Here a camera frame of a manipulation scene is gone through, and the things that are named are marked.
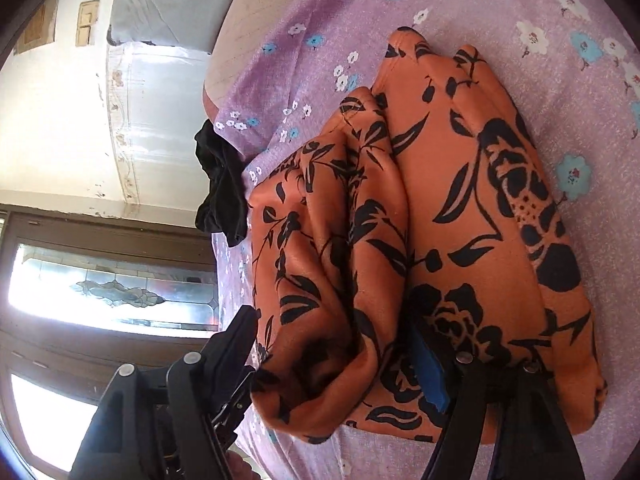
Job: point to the wall panel cover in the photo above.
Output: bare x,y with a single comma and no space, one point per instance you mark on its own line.
37,30

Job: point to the beige mattress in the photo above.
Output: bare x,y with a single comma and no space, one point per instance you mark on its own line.
245,30

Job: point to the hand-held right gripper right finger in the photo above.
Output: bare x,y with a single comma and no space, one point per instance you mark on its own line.
430,370

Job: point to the orange black floral dress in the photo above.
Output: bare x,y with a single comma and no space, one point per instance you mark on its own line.
475,220

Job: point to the brown stained glass door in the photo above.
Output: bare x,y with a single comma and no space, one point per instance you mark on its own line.
100,240

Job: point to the yellowed wall switch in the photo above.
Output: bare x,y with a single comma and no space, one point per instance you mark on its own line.
85,35
90,13

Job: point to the grey pillow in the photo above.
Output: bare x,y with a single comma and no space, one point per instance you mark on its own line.
160,5

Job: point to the black garment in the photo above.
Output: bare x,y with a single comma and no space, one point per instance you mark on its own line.
222,200

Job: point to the purple floral bedsheet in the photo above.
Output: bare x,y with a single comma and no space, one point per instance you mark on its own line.
500,0

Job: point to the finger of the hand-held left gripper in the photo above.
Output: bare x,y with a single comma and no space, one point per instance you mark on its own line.
230,410

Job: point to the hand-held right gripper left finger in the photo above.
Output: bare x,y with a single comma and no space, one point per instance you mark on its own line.
235,340

